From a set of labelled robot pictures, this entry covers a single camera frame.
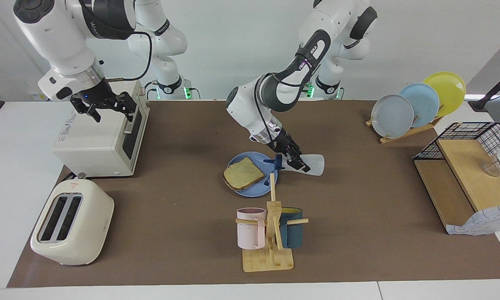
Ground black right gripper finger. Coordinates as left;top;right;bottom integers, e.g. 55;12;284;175
107;92;137;123
70;98;102;123

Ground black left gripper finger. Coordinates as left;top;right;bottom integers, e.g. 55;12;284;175
289;153;311;173
282;142;303;162

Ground squeeze bottle with navy cap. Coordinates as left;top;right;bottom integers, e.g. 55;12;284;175
263;153;325;176

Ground toasted bread slice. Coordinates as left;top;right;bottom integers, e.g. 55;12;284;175
223;156;266;191

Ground blue round plate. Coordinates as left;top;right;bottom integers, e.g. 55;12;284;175
226;151;279;198

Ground grey plate in rack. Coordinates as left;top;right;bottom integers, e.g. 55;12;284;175
371;94;415;139

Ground wooden plate rack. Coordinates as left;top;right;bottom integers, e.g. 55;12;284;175
366;116;444;145

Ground light blue plate in rack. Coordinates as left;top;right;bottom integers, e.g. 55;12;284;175
399;83;440;128

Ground yellow plate in rack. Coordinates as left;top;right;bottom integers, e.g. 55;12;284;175
423;72;467;117

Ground cream toaster oven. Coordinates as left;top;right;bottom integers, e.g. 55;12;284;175
52;77;150;178

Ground teal mug with yellow inside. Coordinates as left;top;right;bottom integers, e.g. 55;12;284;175
278;207;304;249

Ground pink mug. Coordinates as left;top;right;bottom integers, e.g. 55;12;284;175
236;207;267;250

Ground wooden mug tree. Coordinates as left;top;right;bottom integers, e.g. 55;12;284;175
236;173;309;273

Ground cream two-slot toaster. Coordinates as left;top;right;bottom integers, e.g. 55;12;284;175
30;173;115;266

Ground brown table mat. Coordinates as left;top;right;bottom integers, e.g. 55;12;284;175
6;99;500;289

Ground white blue patterned cloth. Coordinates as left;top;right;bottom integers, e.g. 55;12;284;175
445;203;500;236

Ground clear glass cup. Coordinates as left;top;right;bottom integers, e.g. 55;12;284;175
482;160;500;178

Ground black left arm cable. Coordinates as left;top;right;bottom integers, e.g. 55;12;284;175
253;46;317;144

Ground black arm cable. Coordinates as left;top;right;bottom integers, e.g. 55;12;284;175
104;31;153;82
253;46;317;144

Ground white wall socket box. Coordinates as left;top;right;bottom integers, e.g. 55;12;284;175
28;80;50;101

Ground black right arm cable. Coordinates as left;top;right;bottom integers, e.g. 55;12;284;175
104;31;153;82

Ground wooden shelf wire basket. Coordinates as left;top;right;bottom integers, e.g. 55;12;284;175
413;140;500;235

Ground black wire basket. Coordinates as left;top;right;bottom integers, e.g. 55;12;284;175
413;122;500;192

